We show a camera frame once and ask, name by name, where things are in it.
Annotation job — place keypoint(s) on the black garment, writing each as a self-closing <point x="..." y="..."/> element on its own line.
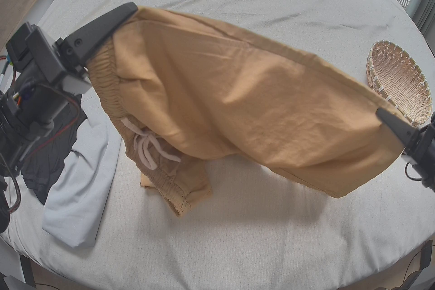
<point x="51" y="166"/>

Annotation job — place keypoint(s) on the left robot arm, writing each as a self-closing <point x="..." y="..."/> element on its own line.
<point x="10" y="142"/>

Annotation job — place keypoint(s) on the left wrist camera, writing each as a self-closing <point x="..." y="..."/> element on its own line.
<point x="40" y="54"/>

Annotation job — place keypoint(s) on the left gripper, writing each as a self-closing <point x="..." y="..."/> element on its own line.
<point x="51" y="105"/>

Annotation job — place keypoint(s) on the round woven basket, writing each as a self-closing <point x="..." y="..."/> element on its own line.
<point x="397" y="84"/>

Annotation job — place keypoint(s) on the pale grey garment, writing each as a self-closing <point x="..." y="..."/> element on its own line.
<point x="81" y="186"/>

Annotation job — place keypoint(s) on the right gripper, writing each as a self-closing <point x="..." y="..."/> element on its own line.
<point x="426" y="149"/>

